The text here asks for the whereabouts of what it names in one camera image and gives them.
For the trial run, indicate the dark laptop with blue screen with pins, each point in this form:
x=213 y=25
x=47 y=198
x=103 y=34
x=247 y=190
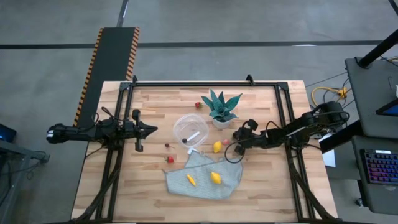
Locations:
x=390 y=109

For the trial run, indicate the dark device with blue light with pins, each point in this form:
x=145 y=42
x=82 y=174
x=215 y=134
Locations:
x=7 y=133

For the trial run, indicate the small pink toy fruit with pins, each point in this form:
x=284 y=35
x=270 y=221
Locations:
x=225 y=142

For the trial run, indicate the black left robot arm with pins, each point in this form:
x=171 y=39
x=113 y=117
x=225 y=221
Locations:
x=77 y=132

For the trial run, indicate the clear plastic tupperware container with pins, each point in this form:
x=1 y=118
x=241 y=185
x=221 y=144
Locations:
x=192 y=123

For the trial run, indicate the black metal table frame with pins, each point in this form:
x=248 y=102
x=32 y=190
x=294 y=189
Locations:
x=202 y=84

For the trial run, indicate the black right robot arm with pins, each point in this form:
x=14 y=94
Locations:
x=298 y=130

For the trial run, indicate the snake plant in white pot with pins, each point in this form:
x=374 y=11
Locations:
x=221 y=124

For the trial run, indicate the black ramp with hazard stripes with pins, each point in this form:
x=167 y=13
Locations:
x=112 y=56

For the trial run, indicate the black caster wheel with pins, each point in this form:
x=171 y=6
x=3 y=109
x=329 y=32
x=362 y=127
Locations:
x=359 y=202

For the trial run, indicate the grey metal stand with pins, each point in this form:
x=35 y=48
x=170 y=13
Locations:
x=18 y=155

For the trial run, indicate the grey side desk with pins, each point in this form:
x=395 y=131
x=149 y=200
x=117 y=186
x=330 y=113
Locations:
x=373 y=93

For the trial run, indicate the red toy strawberry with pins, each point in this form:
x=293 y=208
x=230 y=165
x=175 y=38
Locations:
x=170 y=160
x=198 y=105

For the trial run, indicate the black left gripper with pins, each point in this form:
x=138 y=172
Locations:
x=136 y=130

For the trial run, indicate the backlit rainbow keyboard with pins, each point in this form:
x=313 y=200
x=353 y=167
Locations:
x=381 y=168

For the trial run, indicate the grey waffle-weave towel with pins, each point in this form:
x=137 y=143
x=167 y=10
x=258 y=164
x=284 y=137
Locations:
x=202 y=190

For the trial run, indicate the yellow toy lemon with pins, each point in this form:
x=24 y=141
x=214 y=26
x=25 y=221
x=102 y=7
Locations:
x=215 y=178
x=217 y=146

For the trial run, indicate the white paper sheet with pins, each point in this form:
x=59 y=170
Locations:
x=329 y=159

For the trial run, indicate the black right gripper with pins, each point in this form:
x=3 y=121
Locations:
x=250 y=138

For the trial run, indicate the black slanted pole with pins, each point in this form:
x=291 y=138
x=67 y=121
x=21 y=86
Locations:
x=377 y=49

